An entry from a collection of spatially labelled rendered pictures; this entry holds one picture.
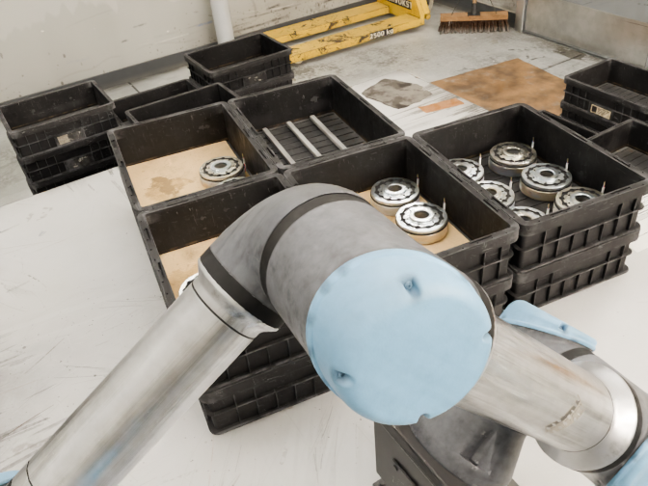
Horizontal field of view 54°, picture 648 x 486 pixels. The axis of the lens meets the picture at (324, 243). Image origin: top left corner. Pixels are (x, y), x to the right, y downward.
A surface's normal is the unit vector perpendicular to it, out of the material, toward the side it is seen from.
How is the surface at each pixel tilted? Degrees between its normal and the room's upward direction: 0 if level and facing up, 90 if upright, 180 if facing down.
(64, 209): 0
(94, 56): 90
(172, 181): 0
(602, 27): 90
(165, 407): 82
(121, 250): 0
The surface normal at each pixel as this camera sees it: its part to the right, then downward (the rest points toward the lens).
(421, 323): 0.35, 0.40
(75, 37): 0.53, 0.48
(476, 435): -0.07, -0.22
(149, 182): -0.08, -0.79
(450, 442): -0.31, -0.38
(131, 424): 0.15, 0.20
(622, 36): -0.84, 0.38
